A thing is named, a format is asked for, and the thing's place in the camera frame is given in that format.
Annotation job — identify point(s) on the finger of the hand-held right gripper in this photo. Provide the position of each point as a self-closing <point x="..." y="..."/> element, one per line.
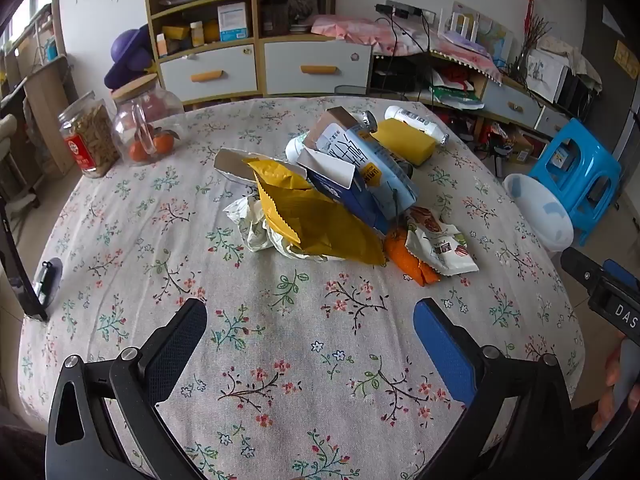
<point x="577" y="264"/>

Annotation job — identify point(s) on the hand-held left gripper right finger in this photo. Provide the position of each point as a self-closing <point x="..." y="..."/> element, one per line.
<point x="445" y="350"/>

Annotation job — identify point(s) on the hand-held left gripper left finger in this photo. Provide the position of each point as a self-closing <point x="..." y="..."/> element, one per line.
<point x="175" y="347"/>

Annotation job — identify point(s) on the white bucket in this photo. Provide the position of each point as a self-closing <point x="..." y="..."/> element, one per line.
<point x="540" y="210"/>

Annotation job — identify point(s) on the yellow snack bag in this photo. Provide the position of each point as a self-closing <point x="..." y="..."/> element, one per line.
<point x="320" y="220"/>

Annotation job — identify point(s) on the person's right hand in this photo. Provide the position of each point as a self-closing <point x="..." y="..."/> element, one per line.
<point x="612" y="385"/>

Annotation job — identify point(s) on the blue plastic stool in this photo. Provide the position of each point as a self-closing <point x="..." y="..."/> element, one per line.
<point x="575" y="170"/>

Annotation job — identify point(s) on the orange wrapper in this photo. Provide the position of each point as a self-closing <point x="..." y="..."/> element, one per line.
<point x="405" y="255"/>

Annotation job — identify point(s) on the white nut snack packet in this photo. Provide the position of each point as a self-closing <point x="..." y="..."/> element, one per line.
<point x="440" y="245"/>

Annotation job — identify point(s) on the crumpled white paper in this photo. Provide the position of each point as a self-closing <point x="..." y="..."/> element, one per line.
<point x="255" y="225"/>

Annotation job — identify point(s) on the low curved cabinet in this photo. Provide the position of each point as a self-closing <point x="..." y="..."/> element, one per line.
<point x="510" y="100"/>

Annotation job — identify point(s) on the blue white carton box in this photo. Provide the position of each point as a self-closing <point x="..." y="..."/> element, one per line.
<point x="365" y="180"/>

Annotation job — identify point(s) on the white open cardboard box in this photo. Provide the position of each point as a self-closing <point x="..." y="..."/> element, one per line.
<point x="232" y="165"/>

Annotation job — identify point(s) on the orange persimmon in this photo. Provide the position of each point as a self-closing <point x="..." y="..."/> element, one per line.
<point x="162" y="142"/>
<point x="137" y="151"/>

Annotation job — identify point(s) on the green white bag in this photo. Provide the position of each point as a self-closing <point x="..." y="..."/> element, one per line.
<point x="452" y="95"/>

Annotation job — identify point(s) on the yellow sponge block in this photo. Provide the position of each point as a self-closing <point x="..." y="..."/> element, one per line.
<point x="405" y="142"/>

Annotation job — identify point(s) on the white bottle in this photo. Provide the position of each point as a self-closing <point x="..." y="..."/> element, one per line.
<point x="415" y="122"/>

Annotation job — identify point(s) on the dried twigs in vase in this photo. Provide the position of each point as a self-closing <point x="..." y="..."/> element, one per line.
<point x="530" y="45"/>

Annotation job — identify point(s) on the plastic jar with red label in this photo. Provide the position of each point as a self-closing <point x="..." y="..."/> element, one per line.
<point x="90" y="135"/>

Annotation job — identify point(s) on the white round lid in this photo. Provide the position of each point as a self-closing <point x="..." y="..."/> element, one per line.
<point x="295" y="147"/>

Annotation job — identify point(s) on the glass jar with wooden lid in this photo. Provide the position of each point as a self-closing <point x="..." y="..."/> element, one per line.
<point x="145" y="115"/>

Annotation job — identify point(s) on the metal can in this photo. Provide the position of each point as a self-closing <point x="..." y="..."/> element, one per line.
<point x="369" y="121"/>

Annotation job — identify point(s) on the brown cardboard box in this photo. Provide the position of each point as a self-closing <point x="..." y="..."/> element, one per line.
<point x="335" y="122"/>

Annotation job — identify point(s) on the white file rack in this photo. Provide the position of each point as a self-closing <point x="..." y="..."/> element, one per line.
<point x="462" y="22"/>

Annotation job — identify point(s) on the wooden shelf cabinet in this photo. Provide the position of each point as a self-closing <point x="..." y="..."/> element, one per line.
<point x="300" y="85"/>

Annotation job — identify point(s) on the purple hat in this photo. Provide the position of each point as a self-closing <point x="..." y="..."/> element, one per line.
<point x="130" y="57"/>

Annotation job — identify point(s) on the power strip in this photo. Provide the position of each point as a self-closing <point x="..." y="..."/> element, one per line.
<point x="400" y="10"/>

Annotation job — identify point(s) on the yellow medicine bottle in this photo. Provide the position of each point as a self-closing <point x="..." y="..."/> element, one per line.
<point x="196" y="34"/>

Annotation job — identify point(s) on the pink cloth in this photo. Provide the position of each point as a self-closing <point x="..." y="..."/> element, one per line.
<point x="360" y="30"/>

